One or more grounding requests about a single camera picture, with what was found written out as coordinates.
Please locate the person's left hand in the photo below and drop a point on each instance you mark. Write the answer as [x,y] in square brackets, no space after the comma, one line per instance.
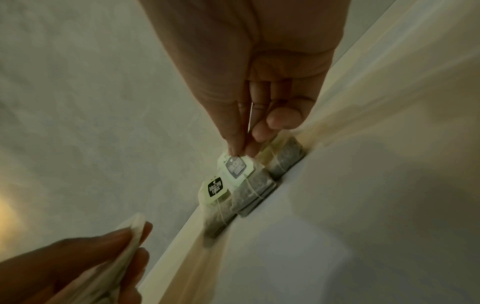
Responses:
[41,267]

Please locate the person's right hand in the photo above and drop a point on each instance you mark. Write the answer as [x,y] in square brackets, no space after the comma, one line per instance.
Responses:
[232,47]

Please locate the tea bag with grey tag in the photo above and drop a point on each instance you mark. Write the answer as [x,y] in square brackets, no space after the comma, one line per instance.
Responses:
[252,190]

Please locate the tea bag without visible tag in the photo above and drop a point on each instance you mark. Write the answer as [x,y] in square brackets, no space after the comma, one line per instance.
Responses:
[283,157]

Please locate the tea bag with black tag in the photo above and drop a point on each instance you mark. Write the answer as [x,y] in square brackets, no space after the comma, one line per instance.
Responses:
[215,213]

